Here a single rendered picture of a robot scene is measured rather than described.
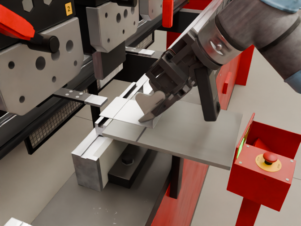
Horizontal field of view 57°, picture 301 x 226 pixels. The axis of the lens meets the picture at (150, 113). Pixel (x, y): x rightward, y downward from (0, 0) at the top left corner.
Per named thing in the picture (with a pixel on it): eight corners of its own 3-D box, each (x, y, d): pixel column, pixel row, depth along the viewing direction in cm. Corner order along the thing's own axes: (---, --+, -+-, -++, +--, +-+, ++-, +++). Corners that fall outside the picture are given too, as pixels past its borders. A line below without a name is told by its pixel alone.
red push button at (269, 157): (273, 171, 79) (277, 162, 77) (259, 166, 81) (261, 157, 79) (276, 162, 82) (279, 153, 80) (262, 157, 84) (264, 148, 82)
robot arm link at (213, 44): (246, 41, 50) (241, 59, 44) (226, 57, 53) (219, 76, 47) (218, 10, 49) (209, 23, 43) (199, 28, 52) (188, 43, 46)
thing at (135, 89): (107, 136, 61) (106, 125, 59) (96, 133, 62) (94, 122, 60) (143, 93, 76) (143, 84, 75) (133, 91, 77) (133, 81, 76)
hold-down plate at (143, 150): (129, 189, 61) (129, 180, 59) (108, 182, 63) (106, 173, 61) (172, 116, 84) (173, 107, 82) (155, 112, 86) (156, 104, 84)
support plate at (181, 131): (230, 171, 50) (230, 167, 50) (102, 136, 58) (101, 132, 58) (242, 117, 64) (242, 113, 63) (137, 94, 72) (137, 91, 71)
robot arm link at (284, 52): (337, 50, 48) (298, 2, 47) (348, 78, 40) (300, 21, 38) (295, 76, 53) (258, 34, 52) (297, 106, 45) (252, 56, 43)
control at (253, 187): (279, 212, 81) (298, 168, 71) (225, 190, 88) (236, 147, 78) (290, 168, 96) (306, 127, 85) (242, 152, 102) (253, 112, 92)
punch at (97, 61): (104, 89, 56) (100, 44, 51) (96, 87, 57) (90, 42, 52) (126, 69, 64) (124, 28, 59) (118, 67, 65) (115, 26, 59)
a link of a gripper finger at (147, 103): (123, 105, 60) (153, 77, 56) (143, 124, 61) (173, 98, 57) (119, 111, 57) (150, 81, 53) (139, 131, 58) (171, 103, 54)
